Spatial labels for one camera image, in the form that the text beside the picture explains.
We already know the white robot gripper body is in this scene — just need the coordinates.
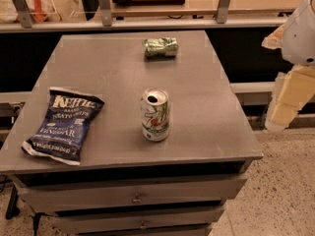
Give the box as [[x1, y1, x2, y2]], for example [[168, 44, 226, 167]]
[[282, 0, 315, 66]]

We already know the drawer with knob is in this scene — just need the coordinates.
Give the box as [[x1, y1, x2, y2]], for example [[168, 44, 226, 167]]
[[19, 174, 247, 212], [53, 206, 224, 234]]

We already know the orange and white plastic bag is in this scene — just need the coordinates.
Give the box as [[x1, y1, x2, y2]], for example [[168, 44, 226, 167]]
[[0, 0, 55, 23]]

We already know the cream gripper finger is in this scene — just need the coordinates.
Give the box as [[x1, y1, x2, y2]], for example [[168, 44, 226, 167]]
[[265, 65, 315, 131], [262, 25, 284, 49]]

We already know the grey drawer cabinet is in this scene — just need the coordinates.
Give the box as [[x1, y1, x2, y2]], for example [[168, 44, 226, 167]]
[[0, 30, 262, 236]]

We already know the crushed green can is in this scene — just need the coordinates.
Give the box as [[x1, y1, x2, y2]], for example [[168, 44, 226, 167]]
[[143, 37, 179, 58]]

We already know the blue Kettle chips bag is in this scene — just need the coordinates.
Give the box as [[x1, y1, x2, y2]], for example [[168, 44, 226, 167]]
[[22, 87, 104, 165]]

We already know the white 7up soda can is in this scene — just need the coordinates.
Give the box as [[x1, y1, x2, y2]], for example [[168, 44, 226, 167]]
[[140, 88, 170, 142]]

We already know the top drawer with knob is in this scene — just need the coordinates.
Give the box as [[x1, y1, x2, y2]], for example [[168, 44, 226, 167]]
[[19, 174, 247, 212]]

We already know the wooden shelf with metal brackets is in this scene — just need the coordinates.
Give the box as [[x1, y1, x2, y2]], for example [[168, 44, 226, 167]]
[[0, 0, 303, 33]]

